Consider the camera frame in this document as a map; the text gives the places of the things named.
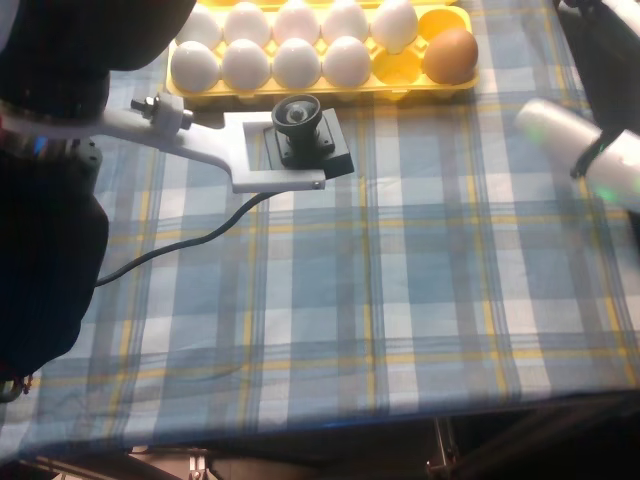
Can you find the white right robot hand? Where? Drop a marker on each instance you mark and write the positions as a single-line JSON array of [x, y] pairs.
[[555, 131]]

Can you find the yellowish brown egg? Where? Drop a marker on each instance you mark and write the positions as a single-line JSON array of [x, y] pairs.
[[451, 56]]

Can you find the yellow plastic egg carton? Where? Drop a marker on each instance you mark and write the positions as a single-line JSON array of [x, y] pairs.
[[395, 70]]

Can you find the blue plaid tablecloth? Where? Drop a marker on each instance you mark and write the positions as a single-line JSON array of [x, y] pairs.
[[400, 280]]

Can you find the black robot body housing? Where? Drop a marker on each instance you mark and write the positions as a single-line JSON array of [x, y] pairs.
[[45, 240]]

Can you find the black camera module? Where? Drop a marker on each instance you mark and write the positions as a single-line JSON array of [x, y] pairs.
[[297, 125]]

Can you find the metal table frame leg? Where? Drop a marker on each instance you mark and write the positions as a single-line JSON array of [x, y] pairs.
[[442, 450], [198, 465]]

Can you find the white camera mounting bracket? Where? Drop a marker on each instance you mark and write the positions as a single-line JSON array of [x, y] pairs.
[[210, 147]]

